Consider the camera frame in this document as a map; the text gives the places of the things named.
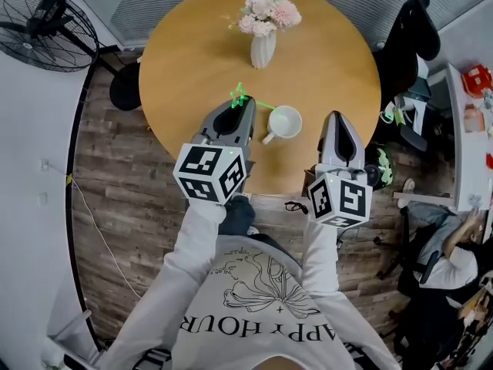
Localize white floor cable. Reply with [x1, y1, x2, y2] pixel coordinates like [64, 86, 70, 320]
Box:
[40, 160, 143, 300]

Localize person's right forearm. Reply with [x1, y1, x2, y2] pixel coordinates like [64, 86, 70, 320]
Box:
[300, 220, 342, 296]

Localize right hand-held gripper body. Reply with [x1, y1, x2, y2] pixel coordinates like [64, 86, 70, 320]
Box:
[307, 163, 374, 230]

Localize orange box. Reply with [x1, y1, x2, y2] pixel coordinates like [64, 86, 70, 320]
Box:
[463, 104, 485, 133]

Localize red gift box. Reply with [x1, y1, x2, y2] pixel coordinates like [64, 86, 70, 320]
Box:
[461, 64, 493, 99]

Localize person's white printed sweatshirt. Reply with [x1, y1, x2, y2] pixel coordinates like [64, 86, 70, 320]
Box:
[96, 233, 390, 370]

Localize black office chair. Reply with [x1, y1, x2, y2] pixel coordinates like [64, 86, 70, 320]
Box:
[371, 0, 442, 152]

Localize black standing fan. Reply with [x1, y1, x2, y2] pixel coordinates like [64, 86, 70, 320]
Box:
[0, 0, 143, 111]

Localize small brown box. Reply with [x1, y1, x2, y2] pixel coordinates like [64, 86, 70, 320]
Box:
[303, 169, 317, 200]

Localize white rectangular desk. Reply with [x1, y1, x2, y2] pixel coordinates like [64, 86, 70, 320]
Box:
[392, 62, 493, 212]

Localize person's left forearm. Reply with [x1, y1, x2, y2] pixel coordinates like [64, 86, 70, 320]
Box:
[161, 198, 228, 304]

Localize white ribbed vase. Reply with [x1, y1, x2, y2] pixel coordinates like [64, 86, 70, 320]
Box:
[250, 29, 277, 70]

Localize pink flower bouquet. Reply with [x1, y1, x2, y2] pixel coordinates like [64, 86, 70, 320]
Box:
[226, 0, 303, 38]

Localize black green patterned helmet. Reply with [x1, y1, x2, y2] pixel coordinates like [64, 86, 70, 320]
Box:
[364, 143, 397, 190]

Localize green star stirrer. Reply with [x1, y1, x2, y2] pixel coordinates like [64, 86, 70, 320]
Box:
[230, 82, 277, 111]

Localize white mug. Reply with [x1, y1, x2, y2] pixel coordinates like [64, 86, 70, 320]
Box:
[261, 105, 304, 145]

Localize round wooden table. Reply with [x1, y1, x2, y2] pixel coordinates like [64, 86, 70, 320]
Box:
[138, 0, 382, 196]

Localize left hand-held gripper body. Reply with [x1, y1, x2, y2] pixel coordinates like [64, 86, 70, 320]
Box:
[172, 131, 255, 207]

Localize person's dark trousers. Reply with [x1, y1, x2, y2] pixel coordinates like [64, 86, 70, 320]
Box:
[217, 195, 304, 267]

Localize black swivel chair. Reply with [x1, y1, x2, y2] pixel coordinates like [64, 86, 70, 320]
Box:
[375, 206, 482, 362]

